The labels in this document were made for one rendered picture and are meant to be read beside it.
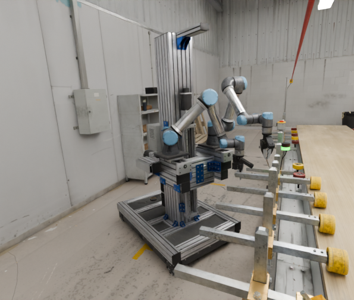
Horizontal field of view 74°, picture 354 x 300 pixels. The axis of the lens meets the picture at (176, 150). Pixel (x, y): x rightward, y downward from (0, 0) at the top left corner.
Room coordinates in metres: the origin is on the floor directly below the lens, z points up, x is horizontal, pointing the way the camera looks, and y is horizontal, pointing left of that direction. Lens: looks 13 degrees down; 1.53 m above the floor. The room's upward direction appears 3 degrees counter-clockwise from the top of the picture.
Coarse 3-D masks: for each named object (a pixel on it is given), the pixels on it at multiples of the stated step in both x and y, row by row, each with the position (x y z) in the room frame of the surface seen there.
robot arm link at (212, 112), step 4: (212, 108) 1.90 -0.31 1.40; (208, 112) 1.92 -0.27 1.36; (212, 112) 1.90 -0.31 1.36; (216, 112) 1.90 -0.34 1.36; (212, 116) 1.90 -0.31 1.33; (216, 116) 1.90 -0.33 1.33; (212, 120) 1.91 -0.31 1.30; (216, 120) 1.90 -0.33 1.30; (220, 120) 1.92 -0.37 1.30; (212, 124) 1.92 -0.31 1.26; (216, 124) 1.90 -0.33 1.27; (220, 124) 1.90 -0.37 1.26; (216, 128) 1.90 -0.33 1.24; (220, 128) 1.90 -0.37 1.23; (216, 132) 1.92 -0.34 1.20; (220, 132) 1.90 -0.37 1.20; (224, 132) 1.91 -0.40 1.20; (220, 136) 1.90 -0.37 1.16; (224, 136) 1.90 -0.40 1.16
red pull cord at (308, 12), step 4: (308, 0) 0.36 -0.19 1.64; (312, 0) 0.34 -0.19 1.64; (308, 4) 0.36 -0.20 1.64; (312, 4) 0.36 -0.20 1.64; (308, 8) 0.38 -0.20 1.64; (308, 12) 0.40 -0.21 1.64; (308, 16) 0.42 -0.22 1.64; (304, 20) 0.45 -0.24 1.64; (308, 20) 0.44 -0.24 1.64; (304, 24) 0.47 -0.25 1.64; (304, 28) 0.49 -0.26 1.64; (304, 32) 0.53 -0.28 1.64; (300, 36) 0.58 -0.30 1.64; (300, 40) 0.62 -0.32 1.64; (300, 44) 0.66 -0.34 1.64; (300, 48) 0.74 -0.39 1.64; (296, 56) 0.92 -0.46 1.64; (296, 60) 1.03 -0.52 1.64; (292, 76) 2.44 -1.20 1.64
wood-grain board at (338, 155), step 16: (304, 128) 3.62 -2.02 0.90; (320, 128) 3.54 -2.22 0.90; (336, 128) 3.47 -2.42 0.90; (304, 144) 2.56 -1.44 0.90; (320, 144) 2.52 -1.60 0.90; (336, 144) 2.48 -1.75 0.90; (352, 144) 2.44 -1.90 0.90; (304, 160) 1.96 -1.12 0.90; (320, 160) 1.94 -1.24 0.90; (336, 160) 1.92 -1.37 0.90; (352, 160) 1.89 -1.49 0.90; (320, 176) 1.57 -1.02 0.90; (336, 176) 1.55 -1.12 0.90; (352, 176) 1.54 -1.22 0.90; (336, 192) 1.30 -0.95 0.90; (352, 192) 1.28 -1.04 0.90; (320, 208) 1.12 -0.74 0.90; (336, 208) 1.11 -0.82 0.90; (352, 208) 1.10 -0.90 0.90; (336, 224) 0.96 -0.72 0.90; (352, 224) 0.95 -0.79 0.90; (320, 240) 0.85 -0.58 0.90; (336, 240) 0.85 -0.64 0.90; (352, 240) 0.84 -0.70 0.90; (352, 256) 0.75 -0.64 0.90; (352, 272) 0.67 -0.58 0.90; (336, 288) 0.61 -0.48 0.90; (352, 288) 0.61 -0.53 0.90
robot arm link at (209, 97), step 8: (200, 96) 1.78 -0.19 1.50; (208, 96) 1.73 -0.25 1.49; (216, 96) 1.74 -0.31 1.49; (200, 104) 1.76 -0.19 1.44; (208, 104) 1.73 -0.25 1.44; (192, 112) 1.76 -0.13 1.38; (200, 112) 1.77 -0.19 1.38; (184, 120) 1.76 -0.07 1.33; (192, 120) 1.77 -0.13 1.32; (168, 128) 1.78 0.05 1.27; (176, 128) 1.75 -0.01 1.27; (184, 128) 1.76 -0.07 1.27; (168, 136) 1.73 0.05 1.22; (176, 136) 1.72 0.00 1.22; (168, 144) 1.73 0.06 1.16
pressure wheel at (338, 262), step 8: (328, 248) 0.70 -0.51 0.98; (336, 248) 0.70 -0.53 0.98; (328, 256) 0.68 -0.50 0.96; (336, 256) 0.67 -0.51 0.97; (344, 256) 0.66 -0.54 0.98; (328, 264) 0.67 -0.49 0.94; (336, 264) 0.66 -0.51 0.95; (344, 264) 0.65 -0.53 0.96; (336, 272) 0.66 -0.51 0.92; (344, 272) 0.64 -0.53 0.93
